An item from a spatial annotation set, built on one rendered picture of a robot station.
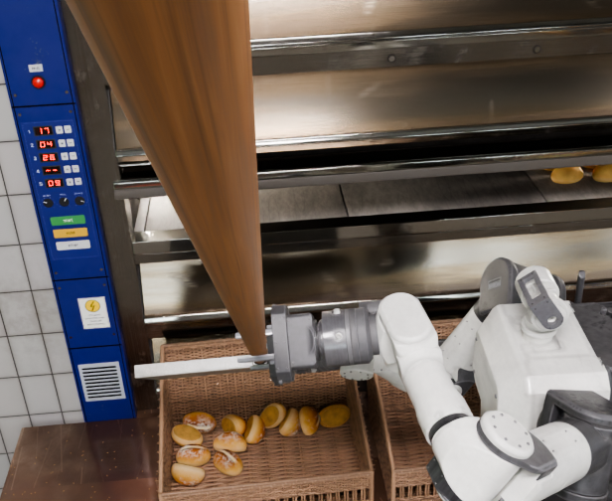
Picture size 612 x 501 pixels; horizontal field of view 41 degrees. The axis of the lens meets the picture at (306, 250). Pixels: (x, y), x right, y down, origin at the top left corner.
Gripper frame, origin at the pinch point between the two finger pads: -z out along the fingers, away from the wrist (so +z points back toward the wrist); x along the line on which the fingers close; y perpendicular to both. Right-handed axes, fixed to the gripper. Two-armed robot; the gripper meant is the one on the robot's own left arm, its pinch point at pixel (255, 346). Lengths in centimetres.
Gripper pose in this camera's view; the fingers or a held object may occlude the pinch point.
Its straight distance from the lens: 130.4
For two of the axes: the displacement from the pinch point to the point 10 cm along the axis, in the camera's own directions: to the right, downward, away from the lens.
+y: 0.9, 1.6, 9.8
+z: 9.9, -1.1, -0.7
